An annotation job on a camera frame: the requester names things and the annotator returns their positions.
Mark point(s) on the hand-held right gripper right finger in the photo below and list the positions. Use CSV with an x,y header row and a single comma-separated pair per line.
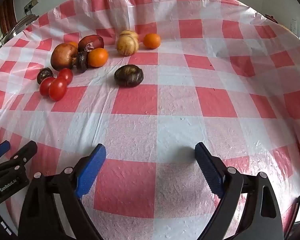
x,y
210,170

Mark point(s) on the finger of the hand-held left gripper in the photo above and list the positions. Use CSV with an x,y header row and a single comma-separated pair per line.
x,y
25,152
2,148

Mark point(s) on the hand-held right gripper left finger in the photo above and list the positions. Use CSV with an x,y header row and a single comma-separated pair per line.
x,y
92,170

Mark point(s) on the dark purple round fruit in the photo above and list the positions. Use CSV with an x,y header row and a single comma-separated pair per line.
x,y
128,75

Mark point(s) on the dark red fruit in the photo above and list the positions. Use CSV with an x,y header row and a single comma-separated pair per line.
x,y
92,42

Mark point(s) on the red white checkered tablecloth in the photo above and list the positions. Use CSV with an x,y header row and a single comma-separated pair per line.
x,y
177,105

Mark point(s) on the small dark round fruit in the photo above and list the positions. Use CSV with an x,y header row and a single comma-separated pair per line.
x,y
45,75

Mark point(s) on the large brown round fruit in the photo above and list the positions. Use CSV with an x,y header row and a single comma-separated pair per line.
x,y
62,56

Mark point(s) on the small orange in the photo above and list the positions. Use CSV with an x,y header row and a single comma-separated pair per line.
x,y
73,44

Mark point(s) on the silver rice cooker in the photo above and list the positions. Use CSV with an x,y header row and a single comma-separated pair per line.
x,y
17,26

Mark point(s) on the pale striped round fruit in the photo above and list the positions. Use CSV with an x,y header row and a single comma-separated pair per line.
x,y
128,33
127,46

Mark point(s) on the wooden door frame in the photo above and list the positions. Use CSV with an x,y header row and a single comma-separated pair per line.
x,y
7,12

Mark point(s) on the beige wall socket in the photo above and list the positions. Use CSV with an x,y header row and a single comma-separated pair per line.
x,y
31,5

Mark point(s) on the white wall switch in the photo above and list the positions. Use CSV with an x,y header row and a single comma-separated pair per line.
x,y
293,26

